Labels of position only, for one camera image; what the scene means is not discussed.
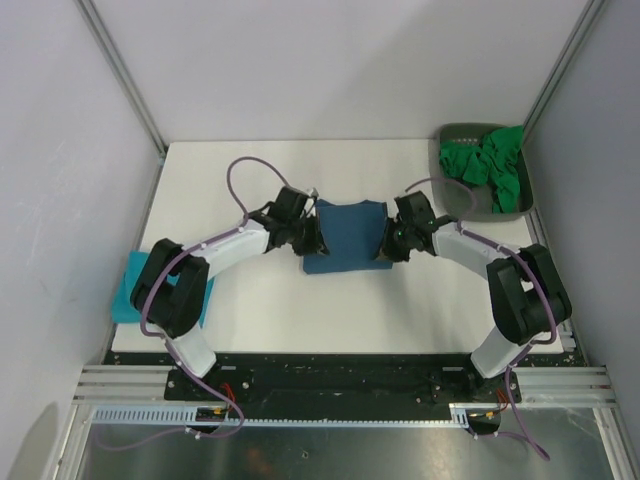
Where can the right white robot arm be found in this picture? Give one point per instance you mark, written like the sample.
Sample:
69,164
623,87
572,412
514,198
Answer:
528,299

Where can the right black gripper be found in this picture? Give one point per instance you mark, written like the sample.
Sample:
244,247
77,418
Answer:
389,251

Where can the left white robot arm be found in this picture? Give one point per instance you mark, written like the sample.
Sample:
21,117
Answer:
246,240

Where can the grey plastic bin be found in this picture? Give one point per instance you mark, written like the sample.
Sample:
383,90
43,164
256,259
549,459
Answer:
475,204

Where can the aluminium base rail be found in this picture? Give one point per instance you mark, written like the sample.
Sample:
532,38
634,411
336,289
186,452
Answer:
565,380

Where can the aluminium frame post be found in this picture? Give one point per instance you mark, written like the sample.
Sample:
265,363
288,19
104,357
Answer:
114,59
579,34

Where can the left aluminium frame post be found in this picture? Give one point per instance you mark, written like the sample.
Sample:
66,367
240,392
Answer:
114,59

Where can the teal t shirt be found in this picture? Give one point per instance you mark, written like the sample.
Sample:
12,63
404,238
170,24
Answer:
125,290

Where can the right aluminium frame post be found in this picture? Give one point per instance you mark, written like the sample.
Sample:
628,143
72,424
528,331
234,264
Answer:
579,34

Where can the dark blue t shirt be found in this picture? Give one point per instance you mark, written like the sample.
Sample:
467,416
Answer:
353,234

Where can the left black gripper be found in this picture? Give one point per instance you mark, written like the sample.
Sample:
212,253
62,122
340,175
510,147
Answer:
315,245

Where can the green crumpled t shirt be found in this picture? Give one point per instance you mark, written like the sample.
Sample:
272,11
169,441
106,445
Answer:
477,155

